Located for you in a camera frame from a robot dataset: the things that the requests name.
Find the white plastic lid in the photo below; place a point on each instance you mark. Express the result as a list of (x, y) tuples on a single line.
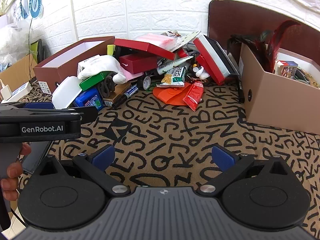
[(66, 92)]

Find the black tape roll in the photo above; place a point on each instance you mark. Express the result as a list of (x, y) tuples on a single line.
[(144, 82)]

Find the white labelled box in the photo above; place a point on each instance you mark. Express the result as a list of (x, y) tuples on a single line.
[(22, 89)]

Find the orange silicone pouch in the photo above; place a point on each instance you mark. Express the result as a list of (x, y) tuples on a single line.
[(170, 93)]

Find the red foil packet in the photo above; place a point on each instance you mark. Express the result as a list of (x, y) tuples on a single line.
[(193, 95)]

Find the white charger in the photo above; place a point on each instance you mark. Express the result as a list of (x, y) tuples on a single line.
[(6, 90)]

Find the maroon open shoe box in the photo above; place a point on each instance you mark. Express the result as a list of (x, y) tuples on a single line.
[(57, 65)]

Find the brown wooden board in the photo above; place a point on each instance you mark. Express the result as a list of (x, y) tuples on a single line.
[(240, 20)]

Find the green box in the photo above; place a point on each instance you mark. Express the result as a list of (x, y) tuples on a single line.
[(93, 80)]

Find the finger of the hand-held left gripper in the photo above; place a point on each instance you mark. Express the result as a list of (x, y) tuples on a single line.
[(37, 105), (75, 113)]

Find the green yellow snack packet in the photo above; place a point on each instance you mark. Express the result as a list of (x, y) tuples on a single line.
[(175, 76)]

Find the grey perforated card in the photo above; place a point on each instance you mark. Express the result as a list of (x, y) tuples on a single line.
[(188, 38)]

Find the white plastic bag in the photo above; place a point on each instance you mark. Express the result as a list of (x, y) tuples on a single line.
[(155, 38)]

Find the brown cardboard box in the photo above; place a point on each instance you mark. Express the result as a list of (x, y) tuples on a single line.
[(17, 70)]

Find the red and black feathers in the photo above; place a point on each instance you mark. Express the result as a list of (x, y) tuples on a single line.
[(270, 47)]

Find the red box lid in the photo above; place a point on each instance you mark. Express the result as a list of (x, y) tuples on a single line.
[(142, 46)]

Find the black tablet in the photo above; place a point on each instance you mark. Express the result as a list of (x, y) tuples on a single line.
[(35, 155)]

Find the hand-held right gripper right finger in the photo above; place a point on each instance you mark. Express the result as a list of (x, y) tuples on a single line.
[(222, 156)]

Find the tan cardboard box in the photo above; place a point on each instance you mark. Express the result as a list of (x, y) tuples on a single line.
[(275, 100)]

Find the person's left hand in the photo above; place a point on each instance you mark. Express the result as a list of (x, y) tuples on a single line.
[(13, 170)]

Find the small red box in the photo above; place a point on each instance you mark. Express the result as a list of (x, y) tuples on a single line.
[(137, 63)]

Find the blue wall poster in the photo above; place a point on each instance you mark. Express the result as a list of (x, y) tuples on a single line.
[(30, 2)]

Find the black marker pen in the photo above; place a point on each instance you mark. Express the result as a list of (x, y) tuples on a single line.
[(125, 97)]

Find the penguin toy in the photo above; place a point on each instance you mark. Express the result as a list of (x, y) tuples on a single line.
[(200, 71)]

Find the golden brown box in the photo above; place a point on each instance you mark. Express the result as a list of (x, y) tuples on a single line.
[(117, 93)]

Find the white tube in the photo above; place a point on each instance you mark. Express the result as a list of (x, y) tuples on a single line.
[(172, 65)]

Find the colourful printed small box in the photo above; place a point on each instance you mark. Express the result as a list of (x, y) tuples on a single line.
[(286, 70)]

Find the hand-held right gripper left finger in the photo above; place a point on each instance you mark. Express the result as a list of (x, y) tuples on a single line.
[(105, 156)]

